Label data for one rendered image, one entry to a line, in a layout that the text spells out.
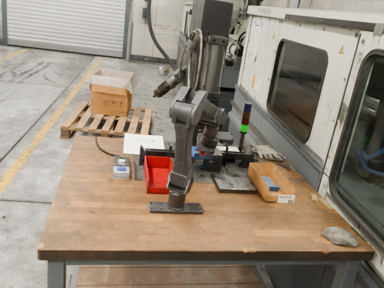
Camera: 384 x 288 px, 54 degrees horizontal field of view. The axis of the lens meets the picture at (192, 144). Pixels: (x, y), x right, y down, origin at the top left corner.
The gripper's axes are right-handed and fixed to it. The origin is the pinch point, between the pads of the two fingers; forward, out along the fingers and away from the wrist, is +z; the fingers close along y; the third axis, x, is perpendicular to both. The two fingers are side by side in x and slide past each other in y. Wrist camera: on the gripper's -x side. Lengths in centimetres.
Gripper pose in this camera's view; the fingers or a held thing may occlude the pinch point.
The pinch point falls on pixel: (201, 155)
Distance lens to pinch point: 168.3
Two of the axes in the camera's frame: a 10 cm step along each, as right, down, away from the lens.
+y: -0.8, -7.7, 6.3
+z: -2.1, 6.3, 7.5
